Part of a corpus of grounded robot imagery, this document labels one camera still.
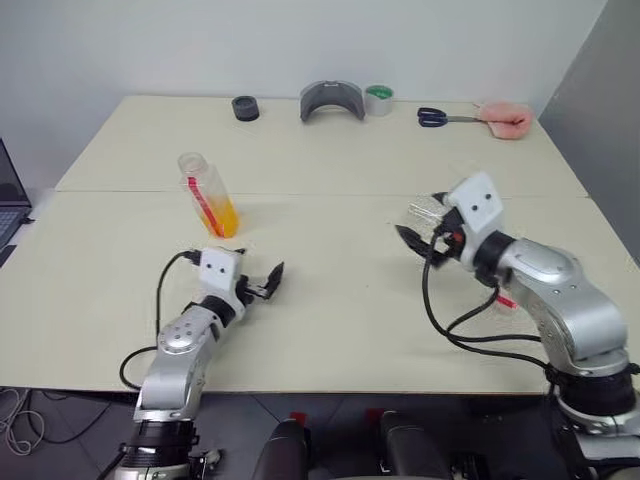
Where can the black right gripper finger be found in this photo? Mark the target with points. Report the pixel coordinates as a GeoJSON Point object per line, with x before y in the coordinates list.
{"type": "Point", "coordinates": [415, 242]}
{"type": "Point", "coordinates": [442, 198]}

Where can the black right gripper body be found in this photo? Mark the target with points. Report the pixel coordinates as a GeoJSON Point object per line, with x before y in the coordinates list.
{"type": "Point", "coordinates": [450, 222]}

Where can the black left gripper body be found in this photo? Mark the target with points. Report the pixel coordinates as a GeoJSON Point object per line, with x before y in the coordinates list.
{"type": "Point", "coordinates": [257, 291]}

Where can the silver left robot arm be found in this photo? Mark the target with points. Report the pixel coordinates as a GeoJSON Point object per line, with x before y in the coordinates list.
{"type": "Point", "coordinates": [172, 360]}

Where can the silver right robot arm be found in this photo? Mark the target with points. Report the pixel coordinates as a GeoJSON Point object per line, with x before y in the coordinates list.
{"type": "Point", "coordinates": [570, 300]}

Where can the clear bottle with orange juice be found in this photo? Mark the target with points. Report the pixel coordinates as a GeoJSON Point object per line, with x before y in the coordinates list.
{"type": "Point", "coordinates": [220, 212]}

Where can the red label tag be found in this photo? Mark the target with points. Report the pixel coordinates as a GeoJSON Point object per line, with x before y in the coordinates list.
{"type": "Point", "coordinates": [506, 301]}

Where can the pink plush cloth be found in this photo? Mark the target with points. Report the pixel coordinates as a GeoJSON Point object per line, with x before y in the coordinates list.
{"type": "Point", "coordinates": [507, 121]}

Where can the silver tape roll green core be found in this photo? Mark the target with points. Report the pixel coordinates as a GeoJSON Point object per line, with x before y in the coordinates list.
{"type": "Point", "coordinates": [378, 102]}

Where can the dark rounded shape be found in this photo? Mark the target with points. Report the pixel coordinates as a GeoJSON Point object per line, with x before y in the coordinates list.
{"type": "Point", "coordinates": [282, 450]}
{"type": "Point", "coordinates": [410, 445]}

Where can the grey curved plastic piece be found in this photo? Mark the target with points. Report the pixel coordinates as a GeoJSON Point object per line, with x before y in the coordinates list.
{"type": "Point", "coordinates": [312, 97]}

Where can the grey laptop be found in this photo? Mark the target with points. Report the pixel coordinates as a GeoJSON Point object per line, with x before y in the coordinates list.
{"type": "Point", "coordinates": [7, 200]}

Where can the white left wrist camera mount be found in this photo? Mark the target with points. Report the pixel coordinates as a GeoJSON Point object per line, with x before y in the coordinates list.
{"type": "Point", "coordinates": [217, 270]}

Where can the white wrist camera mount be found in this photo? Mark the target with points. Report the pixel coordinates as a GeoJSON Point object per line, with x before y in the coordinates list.
{"type": "Point", "coordinates": [475, 200]}
{"type": "Point", "coordinates": [217, 270]}

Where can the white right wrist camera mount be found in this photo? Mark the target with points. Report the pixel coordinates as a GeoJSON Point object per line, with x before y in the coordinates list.
{"type": "Point", "coordinates": [475, 200]}

